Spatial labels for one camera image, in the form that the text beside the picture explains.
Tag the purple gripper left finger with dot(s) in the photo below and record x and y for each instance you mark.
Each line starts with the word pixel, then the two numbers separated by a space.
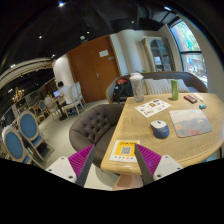
pixel 81 163

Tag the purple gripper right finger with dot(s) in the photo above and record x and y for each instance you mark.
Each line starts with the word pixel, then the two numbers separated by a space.
pixel 148 162

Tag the blue and white computer mouse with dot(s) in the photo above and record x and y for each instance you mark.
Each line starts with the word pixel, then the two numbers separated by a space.
pixel 160 129

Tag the pastel printed mouse pad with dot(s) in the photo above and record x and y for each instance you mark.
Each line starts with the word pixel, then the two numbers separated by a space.
pixel 190 122

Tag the yellow QR code sticker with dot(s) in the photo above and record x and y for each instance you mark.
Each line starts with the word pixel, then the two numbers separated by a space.
pixel 124 151

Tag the grey tufted armchair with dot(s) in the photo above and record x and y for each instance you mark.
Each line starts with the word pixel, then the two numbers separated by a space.
pixel 96 126

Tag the laminated menu card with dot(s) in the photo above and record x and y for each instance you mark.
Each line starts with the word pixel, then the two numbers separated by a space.
pixel 153 107

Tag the blue upholstered chair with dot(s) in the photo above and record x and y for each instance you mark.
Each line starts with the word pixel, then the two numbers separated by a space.
pixel 29 129
pixel 16 149

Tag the blue upholstered chair near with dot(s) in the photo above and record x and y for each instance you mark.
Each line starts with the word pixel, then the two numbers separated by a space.
pixel 16 149

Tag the person in white shirt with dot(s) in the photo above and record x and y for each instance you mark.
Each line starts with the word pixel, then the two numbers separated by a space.
pixel 64 92

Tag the white dining chair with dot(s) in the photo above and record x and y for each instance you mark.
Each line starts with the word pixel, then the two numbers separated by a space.
pixel 76 100

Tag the striped sofa cushion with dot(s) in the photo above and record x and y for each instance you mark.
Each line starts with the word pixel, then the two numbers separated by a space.
pixel 155 87

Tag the red and black card holder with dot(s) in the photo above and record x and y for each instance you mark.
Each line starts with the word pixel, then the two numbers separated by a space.
pixel 190 99

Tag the small blue eraser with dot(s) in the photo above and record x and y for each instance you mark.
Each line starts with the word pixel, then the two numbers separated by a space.
pixel 202 106

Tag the black and red backpack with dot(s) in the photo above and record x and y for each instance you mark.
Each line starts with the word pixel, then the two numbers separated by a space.
pixel 122 90

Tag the white pen on table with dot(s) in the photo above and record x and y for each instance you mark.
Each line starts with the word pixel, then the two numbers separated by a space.
pixel 198 97

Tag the clear plastic tumbler with lid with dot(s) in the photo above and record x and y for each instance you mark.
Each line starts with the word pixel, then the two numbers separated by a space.
pixel 137 83

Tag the brown wooden door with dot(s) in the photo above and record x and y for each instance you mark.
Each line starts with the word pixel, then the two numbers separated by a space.
pixel 94 65

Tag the glass display cabinet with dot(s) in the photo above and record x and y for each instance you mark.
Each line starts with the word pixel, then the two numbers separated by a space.
pixel 159 54

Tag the arched window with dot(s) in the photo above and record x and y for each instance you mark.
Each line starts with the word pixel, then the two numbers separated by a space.
pixel 189 49

